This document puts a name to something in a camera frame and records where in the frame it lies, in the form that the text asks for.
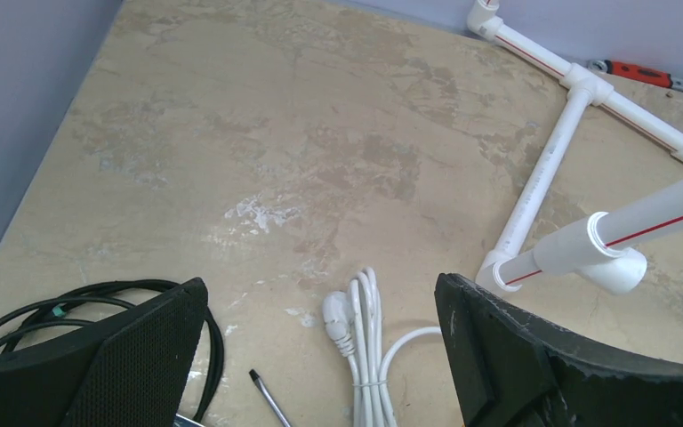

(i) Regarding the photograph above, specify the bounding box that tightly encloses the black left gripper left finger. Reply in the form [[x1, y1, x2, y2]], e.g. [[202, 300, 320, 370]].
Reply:
[[0, 278, 209, 426]]

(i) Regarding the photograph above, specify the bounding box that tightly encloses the white power cord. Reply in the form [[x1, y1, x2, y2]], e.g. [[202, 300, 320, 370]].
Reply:
[[321, 266, 443, 427]]

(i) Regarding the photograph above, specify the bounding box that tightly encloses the white PVC pipe frame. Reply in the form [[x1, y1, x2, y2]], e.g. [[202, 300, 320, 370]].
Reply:
[[466, 1, 683, 296]]

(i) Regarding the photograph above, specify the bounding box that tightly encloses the yellow black handled screwdriver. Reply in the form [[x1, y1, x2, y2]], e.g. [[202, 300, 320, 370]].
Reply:
[[249, 369, 291, 427]]

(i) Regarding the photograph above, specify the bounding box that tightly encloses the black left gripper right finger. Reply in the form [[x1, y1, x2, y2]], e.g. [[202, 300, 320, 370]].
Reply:
[[434, 273, 683, 426]]

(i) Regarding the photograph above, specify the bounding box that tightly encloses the black coiled cable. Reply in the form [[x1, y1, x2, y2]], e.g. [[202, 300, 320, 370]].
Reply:
[[0, 278, 226, 423]]

